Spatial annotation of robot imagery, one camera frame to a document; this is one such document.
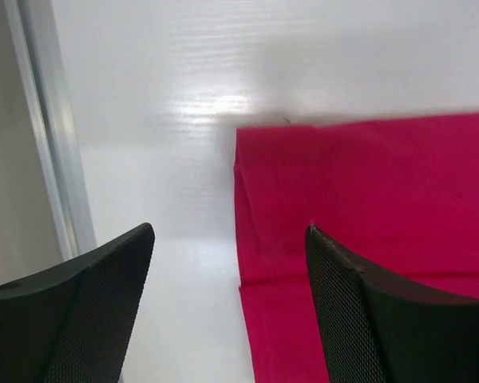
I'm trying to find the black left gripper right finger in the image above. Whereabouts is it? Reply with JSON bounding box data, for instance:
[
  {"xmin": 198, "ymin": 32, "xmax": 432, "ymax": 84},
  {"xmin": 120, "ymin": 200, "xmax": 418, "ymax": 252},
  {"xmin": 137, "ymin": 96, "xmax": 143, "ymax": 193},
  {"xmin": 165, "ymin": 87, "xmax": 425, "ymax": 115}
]
[{"xmin": 305, "ymin": 226, "xmax": 479, "ymax": 382}]

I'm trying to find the pink red t shirt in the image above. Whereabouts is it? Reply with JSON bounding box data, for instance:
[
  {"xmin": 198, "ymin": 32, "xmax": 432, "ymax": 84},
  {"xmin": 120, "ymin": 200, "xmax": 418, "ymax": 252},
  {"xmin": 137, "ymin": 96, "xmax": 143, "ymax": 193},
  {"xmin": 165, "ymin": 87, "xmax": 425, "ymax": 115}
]
[{"xmin": 234, "ymin": 113, "xmax": 479, "ymax": 382}]

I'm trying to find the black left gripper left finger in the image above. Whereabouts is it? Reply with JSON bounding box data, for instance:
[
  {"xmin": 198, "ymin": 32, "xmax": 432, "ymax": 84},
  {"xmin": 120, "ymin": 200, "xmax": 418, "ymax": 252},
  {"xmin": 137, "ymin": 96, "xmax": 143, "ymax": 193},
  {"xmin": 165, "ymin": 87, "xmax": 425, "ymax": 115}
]
[{"xmin": 0, "ymin": 223, "xmax": 155, "ymax": 382}]

